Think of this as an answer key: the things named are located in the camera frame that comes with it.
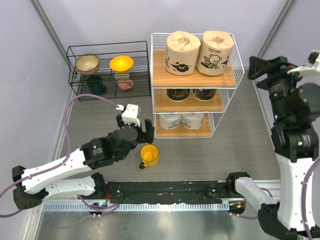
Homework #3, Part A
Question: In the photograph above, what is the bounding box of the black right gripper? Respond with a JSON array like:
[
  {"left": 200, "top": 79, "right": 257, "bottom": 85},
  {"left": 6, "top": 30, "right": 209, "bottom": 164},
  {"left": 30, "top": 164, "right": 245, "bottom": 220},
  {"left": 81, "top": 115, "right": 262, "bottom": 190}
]
[{"left": 247, "top": 54, "right": 309, "bottom": 122}]

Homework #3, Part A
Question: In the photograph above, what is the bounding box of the brown roll front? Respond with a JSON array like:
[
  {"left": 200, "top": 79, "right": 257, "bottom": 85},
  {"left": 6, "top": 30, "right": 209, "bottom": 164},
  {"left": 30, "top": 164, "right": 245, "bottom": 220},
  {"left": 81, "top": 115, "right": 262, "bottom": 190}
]
[{"left": 196, "top": 30, "right": 235, "bottom": 76}]

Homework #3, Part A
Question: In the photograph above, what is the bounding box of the brown roll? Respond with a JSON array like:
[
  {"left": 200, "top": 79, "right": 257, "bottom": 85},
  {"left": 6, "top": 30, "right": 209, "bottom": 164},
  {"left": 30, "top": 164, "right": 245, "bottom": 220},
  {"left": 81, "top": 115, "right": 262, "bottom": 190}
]
[
  {"left": 196, "top": 30, "right": 235, "bottom": 76},
  {"left": 165, "top": 31, "right": 201, "bottom": 76}
]

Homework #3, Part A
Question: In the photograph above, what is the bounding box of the black toilet paper roll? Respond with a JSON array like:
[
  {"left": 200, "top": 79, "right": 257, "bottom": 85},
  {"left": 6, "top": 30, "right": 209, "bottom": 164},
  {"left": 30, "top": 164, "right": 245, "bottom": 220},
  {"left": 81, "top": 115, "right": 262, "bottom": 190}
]
[{"left": 166, "top": 88, "right": 190, "bottom": 102}]

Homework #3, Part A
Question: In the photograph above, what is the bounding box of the white toilet paper roll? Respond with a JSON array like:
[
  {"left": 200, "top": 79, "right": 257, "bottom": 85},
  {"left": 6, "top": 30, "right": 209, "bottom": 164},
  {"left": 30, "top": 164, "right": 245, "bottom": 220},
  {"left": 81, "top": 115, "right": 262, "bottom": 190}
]
[{"left": 180, "top": 113, "right": 205, "bottom": 130}]

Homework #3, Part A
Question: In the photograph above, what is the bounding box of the black roll front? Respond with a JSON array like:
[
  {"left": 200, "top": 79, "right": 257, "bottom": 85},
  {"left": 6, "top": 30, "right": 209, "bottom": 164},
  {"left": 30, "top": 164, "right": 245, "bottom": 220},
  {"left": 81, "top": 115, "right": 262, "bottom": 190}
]
[{"left": 192, "top": 88, "right": 217, "bottom": 101}]

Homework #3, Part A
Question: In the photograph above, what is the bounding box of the white wire wooden shelf rack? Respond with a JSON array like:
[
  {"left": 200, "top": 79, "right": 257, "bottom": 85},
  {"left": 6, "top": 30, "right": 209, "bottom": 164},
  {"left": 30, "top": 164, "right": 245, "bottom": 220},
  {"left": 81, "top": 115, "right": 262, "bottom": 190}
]
[{"left": 150, "top": 32, "right": 245, "bottom": 139}]

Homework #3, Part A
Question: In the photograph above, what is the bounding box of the brown roll back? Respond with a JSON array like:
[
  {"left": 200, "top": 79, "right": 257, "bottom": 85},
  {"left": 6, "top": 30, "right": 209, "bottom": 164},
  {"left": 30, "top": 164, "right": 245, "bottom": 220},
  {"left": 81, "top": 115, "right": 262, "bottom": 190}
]
[{"left": 165, "top": 31, "right": 201, "bottom": 76}]

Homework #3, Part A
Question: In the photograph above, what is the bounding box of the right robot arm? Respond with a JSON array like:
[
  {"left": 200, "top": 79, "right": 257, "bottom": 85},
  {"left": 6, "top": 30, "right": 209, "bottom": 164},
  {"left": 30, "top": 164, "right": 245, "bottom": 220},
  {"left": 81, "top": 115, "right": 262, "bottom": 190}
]
[{"left": 225, "top": 50, "right": 320, "bottom": 240}]

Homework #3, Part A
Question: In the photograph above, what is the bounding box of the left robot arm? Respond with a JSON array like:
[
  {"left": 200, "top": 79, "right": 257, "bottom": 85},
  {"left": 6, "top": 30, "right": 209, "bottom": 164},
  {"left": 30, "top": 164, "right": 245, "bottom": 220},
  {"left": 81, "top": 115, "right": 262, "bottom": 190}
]
[{"left": 12, "top": 115, "right": 155, "bottom": 211}]

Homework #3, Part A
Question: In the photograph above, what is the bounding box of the yellow enamel mug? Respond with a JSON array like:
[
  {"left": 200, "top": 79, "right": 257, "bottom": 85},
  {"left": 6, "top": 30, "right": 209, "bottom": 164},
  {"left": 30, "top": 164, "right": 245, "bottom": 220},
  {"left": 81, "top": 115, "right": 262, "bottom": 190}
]
[{"left": 139, "top": 144, "right": 160, "bottom": 170}]

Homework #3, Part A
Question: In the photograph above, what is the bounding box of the pink mug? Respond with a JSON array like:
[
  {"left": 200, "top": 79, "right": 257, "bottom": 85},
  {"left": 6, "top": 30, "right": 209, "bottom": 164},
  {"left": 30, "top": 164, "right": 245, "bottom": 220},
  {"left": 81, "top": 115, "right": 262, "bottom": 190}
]
[{"left": 116, "top": 78, "right": 134, "bottom": 91}]

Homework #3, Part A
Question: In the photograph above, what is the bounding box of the beige small cup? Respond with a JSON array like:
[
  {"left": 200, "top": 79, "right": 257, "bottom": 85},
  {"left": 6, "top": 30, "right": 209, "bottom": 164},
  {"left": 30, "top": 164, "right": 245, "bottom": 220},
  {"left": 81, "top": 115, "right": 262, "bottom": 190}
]
[{"left": 114, "top": 72, "right": 130, "bottom": 81}]

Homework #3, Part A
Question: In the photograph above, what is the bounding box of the dark green mug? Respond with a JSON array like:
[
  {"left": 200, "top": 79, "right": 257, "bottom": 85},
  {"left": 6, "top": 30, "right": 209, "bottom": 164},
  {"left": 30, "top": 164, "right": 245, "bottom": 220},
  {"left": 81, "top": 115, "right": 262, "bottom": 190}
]
[{"left": 86, "top": 75, "right": 107, "bottom": 95}]

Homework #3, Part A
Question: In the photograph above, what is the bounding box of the orange bowl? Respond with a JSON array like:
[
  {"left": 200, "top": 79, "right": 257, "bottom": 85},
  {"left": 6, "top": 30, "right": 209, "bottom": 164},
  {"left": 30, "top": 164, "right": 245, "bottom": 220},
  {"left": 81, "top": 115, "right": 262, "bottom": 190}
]
[{"left": 109, "top": 55, "right": 134, "bottom": 73}]

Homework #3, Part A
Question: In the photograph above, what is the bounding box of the beige brown bowl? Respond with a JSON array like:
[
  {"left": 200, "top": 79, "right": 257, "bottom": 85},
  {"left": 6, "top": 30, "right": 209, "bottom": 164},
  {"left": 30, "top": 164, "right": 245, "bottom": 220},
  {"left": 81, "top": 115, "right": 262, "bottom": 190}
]
[{"left": 75, "top": 54, "right": 100, "bottom": 76}]

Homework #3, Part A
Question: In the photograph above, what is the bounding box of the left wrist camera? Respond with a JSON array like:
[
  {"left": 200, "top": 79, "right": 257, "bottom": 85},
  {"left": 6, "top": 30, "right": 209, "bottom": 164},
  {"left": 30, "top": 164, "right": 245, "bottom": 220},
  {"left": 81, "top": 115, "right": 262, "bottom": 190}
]
[{"left": 115, "top": 104, "right": 141, "bottom": 127}]

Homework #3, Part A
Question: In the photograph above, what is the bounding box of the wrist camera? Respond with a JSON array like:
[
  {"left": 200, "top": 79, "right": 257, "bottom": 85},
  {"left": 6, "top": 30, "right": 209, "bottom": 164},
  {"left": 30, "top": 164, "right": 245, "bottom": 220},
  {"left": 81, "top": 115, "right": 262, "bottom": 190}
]
[
  {"left": 115, "top": 104, "right": 141, "bottom": 127},
  {"left": 287, "top": 49, "right": 320, "bottom": 78}
]

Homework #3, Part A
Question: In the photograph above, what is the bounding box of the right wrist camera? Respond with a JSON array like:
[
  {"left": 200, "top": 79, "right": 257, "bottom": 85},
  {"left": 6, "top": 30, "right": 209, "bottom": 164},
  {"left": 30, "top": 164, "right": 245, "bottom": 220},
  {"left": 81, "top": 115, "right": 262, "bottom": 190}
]
[{"left": 287, "top": 49, "right": 320, "bottom": 78}]

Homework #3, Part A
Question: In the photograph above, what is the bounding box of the black wire rack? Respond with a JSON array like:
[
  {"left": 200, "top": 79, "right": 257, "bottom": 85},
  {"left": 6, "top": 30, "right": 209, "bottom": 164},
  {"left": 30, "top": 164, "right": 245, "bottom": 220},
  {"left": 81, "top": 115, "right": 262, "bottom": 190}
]
[{"left": 66, "top": 40, "right": 152, "bottom": 99}]

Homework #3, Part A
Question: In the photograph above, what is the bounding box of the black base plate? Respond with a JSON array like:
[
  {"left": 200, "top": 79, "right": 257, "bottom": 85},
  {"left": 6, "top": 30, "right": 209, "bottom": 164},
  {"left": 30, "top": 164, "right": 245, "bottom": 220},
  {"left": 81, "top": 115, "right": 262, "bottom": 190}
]
[{"left": 107, "top": 180, "right": 243, "bottom": 205}]

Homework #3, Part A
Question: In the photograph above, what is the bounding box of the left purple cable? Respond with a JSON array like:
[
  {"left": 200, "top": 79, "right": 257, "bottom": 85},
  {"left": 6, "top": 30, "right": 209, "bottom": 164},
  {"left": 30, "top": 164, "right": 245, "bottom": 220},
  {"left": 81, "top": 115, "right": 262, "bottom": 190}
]
[{"left": 0, "top": 93, "right": 123, "bottom": 218}]

